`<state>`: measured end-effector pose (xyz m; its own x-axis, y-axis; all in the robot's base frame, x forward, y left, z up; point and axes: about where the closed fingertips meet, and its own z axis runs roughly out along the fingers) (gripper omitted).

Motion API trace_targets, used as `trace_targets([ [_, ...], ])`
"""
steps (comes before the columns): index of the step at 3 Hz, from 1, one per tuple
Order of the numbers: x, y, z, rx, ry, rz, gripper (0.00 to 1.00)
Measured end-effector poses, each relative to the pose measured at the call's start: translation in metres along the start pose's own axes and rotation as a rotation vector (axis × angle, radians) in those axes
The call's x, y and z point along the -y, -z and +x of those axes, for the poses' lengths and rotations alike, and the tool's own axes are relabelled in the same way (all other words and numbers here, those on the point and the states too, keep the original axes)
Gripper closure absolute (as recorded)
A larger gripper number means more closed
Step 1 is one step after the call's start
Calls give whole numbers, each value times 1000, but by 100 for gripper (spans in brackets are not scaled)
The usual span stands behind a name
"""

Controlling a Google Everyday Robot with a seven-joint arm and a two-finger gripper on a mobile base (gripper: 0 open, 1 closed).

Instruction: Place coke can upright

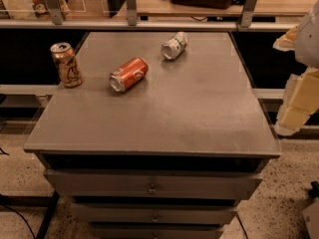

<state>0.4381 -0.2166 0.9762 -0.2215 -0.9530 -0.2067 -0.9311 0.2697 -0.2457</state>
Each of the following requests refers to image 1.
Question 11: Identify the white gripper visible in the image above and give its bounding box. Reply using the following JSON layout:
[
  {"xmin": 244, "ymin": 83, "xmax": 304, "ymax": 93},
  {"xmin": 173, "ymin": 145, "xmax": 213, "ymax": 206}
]
[{"xmin": 273, "ymin": 1, "xmax": 319, "ymax": 136}]

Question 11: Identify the red coke can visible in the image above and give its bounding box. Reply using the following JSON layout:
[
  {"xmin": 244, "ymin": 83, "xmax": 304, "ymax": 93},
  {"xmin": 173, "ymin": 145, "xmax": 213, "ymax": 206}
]
[{"xmin": 109, "ymin": 58, "xmax": 149, "ymax": 93}]

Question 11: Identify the white green soda can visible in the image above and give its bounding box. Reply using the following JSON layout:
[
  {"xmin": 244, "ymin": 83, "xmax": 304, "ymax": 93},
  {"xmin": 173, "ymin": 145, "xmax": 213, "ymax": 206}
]
[{"xmin": 160, "ymin": 32, "xmax": 188, "ymax": 61}]

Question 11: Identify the gold brown soda can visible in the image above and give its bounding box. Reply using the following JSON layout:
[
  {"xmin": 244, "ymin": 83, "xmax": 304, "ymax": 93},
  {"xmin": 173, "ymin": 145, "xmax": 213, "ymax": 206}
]
[{"xmin": 50, "ymin": 42, "xmax": 83, "ymax": 88}]

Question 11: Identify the grey box on floor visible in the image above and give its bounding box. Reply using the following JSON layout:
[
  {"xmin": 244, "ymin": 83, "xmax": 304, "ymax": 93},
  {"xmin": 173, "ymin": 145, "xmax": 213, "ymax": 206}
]
[{"xmin": 301, "ymin": 181, "xmax": 319, "ymax": 239}]

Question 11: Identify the grey drawer cabinet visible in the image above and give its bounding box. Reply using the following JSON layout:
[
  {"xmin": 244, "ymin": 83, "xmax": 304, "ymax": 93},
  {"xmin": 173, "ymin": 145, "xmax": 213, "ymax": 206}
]
[{"xmin": 25, "ymin": 32, "xmax": 280, "ymax": 239}]

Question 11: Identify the top drawer knob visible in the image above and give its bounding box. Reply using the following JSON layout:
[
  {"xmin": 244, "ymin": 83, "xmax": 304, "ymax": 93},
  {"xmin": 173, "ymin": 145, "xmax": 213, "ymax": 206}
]
[{"xmin": 148, "ymin": 184, "xmax": 158, "ymax": 195}]

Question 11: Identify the grey metal railing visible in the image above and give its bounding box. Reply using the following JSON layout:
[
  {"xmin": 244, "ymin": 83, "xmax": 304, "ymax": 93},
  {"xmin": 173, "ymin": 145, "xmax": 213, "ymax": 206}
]
[{"xmin": 0, "ymin": 0, "xmax": 305, "ymax": 32}]

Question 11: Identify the black floor cable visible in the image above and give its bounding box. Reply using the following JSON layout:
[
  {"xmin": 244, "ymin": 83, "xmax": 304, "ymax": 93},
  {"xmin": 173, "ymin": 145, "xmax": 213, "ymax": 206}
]
[{"xmin": 0, "ymin": 202, "xmax": 37, "ymax": 239}]

